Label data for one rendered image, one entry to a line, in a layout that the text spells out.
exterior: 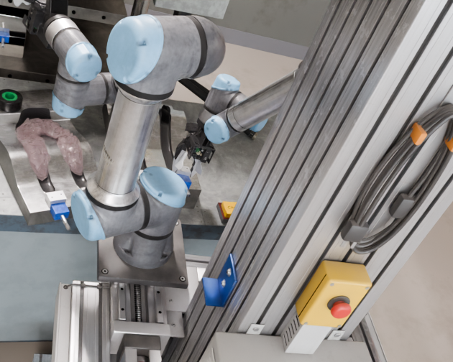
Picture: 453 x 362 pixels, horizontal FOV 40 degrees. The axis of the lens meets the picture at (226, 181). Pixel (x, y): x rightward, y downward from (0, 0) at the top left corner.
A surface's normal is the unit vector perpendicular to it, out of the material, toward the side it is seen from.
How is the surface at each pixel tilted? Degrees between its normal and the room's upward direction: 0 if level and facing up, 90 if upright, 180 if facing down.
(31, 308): 90
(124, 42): 82
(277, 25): 90
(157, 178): 8
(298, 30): 90
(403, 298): 0
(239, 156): 0
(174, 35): 32
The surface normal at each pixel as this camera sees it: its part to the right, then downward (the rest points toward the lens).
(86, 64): 0.54, 0.67
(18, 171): 0.52, -0.32
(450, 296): 0.32, -0.73
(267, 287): 0.15, 0.67
